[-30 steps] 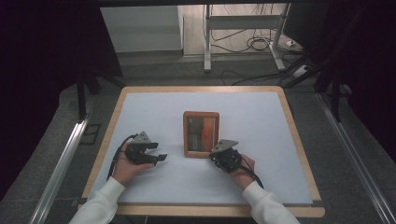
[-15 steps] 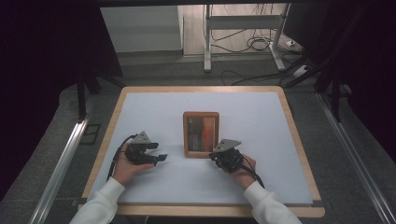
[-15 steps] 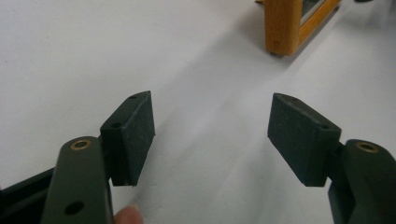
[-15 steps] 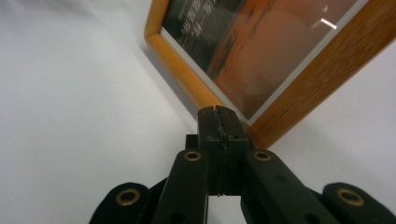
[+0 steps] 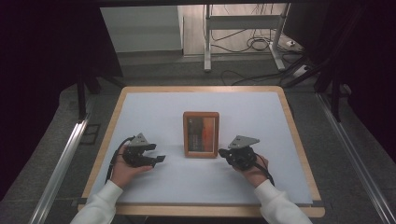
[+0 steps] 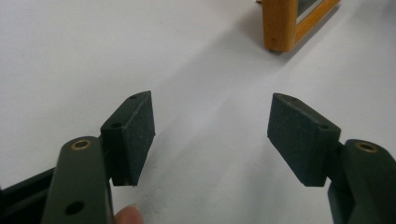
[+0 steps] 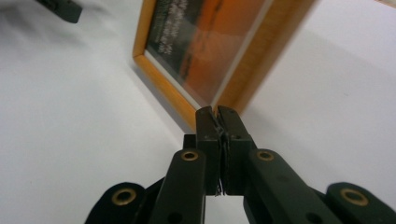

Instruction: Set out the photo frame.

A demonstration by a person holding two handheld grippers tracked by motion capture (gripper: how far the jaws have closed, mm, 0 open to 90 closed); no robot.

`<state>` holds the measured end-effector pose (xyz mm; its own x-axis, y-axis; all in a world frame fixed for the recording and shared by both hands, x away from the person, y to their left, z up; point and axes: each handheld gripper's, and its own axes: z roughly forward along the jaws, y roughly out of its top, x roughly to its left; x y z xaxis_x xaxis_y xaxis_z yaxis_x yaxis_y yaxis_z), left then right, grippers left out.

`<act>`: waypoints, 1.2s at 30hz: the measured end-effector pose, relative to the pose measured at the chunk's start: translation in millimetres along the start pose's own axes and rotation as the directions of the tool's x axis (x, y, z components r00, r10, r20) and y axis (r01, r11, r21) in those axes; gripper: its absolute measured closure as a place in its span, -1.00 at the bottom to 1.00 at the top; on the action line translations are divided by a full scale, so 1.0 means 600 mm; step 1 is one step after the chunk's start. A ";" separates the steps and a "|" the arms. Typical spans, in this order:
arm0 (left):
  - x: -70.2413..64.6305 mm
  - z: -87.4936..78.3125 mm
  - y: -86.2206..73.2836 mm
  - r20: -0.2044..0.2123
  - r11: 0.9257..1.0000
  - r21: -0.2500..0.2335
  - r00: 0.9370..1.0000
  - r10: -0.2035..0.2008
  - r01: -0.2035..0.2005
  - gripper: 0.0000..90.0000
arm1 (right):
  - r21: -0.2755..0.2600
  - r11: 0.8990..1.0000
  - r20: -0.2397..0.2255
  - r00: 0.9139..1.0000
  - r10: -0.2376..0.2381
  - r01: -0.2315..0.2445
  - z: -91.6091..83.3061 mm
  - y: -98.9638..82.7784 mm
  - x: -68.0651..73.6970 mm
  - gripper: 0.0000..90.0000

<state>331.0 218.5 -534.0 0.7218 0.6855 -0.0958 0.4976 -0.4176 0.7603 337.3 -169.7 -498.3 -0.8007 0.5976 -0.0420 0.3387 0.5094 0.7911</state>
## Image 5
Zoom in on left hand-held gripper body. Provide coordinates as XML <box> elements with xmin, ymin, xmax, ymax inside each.
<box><xmin>121</xmin><ymin>133</ymin><xmax>157</xmax><ymax>169</ymax></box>

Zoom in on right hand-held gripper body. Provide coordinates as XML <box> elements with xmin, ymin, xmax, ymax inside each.
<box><xmin>225</xmin><ymin>134</ymin><xmax>261</xmax><ymax>172</ymax></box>

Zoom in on orange wooden box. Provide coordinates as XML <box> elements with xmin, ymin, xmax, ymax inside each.
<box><xmin>182</xmin><ymin>111</ymin><xmax>220</xmax><ymax>160</ymax></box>

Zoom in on person's right hand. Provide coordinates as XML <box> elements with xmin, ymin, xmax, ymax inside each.
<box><xmin>233</xmin><ymin>153</ymin><xmax>271</xmax><ymax>189</ymax></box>

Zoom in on person's left hand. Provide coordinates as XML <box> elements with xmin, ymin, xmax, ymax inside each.
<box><xmin>109</xmin><ymin>145</ymin><xmax>154</xmax><ymax>189</ymax></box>

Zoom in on white table mat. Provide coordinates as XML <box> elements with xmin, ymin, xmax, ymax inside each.
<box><xmin>87</xmin><ymin>91</ymin><xmax>314</xmax><ymax>206</ymax></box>

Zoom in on wooden table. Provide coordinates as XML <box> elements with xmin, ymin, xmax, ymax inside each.
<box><xmin>78</xmin><ymin>85</ymin><xmax>327</xmax><ymax>218</ymax></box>

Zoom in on black metal stand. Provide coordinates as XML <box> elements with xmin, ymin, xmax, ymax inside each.
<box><xmin>313</xmin><ymin>60</ymin><xmax>344</xmax><ymax>123</ymax></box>
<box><xmin>76</xmin><ymin>69</ymin><xmax>126</xmax><ymax>121</ymax></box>

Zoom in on white power strip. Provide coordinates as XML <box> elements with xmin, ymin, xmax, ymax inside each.
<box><xmin>291</xmin><ymin>63</ymin><xmax>310</xmax><ymax>78</ymax></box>

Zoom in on white cabinet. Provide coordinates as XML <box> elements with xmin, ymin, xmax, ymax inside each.
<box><xmin>100</xmin><ymin>5</ymin><xmax>184</xmax><ymax>54</ymax></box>

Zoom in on dark curtain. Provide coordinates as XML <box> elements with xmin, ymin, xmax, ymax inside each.
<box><xmin>0</xmin><ymin>0</ymin><xmax>123</xmax><ymax>202</ymax></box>
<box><xmin>323</xmin><ymin>0</ymin><xmax>396</xmax><ymax>157</ymax></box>

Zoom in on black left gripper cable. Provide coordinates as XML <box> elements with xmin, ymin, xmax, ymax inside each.
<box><xmin>105</xmin><ymin>135</ymin><xmax>135</xmax><ymax>185</ymax></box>

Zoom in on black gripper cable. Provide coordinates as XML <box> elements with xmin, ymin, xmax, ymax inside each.
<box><xmin>253</xmin><ymin>153</ymin><xmax>276</xmax><ymax>188</ymax></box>
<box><xmin>105</xmin><ymin>135</ymin><xmax>135</xmax><ymax>185</ymax></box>

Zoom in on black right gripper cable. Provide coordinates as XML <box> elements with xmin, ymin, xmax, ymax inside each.
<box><xmin>253</xmin><ymin>153</ymin><xmax>276</xmax><ymax>188</ymax></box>

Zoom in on metal floor rail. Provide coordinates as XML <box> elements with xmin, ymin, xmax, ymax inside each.
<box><xmin>28</xmin><ymin>118</ymin><xmax>92</xmax><ymax>224</ymax></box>
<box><xmin>315</xmin><ymin>92</ymin><xmax>396</xmax><ymax>224</ymax></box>

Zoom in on black floor cables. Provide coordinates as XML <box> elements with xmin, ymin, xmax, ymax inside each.
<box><xmin>210</xmin><ymin>3</ymin><xmax>307</xmax><ymax>87</ymax></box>

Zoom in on white metal desk frame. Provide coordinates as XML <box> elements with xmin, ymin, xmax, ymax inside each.
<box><xmin>203</xmin><ymin>3</ymin><xmax>292</xmax><ymax>73</ymax></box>

